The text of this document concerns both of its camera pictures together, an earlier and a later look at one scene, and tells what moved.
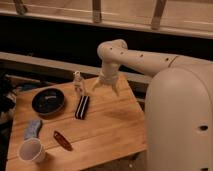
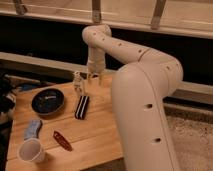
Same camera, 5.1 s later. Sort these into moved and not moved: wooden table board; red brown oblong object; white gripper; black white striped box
Moved: white gripper
Not moved: wooden table board; black white striped box; red brown oblong object
